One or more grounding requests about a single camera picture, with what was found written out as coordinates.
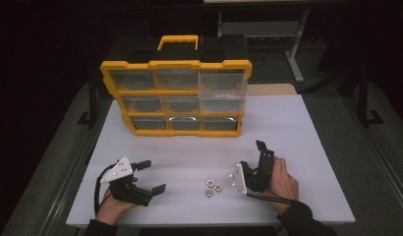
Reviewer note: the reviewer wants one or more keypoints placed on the beige wooden board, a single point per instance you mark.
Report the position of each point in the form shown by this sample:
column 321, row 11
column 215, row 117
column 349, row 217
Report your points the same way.
column 271, row 89

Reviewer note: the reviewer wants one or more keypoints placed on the grid of clear drawers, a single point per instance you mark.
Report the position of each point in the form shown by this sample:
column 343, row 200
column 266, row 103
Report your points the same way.
column 178, row 80

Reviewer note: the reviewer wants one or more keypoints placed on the clear plastic drawer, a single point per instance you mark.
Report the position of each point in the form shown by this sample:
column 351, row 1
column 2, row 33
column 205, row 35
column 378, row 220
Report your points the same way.
column 222, row 105

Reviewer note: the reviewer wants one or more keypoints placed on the black metal stand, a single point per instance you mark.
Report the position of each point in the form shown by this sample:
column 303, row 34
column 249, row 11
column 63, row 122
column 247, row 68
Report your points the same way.
column 92, row 101
column 363, row 98

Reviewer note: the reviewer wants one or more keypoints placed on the yellow black organizer cabinet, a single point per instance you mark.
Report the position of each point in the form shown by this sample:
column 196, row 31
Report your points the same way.
column 176, row 64

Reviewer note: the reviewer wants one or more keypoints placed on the silver metal nut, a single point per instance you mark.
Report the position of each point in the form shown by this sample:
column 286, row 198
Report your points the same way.
column 218, row 187
column 210, row 183
column 208, row 192

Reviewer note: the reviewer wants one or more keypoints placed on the person's left hand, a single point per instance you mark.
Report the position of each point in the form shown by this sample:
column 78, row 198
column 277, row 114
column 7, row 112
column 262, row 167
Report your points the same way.
column 111, row 209

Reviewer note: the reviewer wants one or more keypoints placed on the person's right hand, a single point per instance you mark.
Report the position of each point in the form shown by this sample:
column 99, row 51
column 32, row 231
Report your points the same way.
column 284, row 187

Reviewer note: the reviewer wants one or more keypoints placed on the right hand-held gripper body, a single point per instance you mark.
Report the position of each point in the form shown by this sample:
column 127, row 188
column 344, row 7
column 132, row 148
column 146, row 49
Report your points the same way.
column 263, row 173

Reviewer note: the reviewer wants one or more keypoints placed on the white-legged desk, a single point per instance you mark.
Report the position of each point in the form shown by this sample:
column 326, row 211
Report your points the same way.
column 295, row 59

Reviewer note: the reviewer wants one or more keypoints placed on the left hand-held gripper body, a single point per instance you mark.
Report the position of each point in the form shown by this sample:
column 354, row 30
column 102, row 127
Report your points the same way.
column 124, row 191

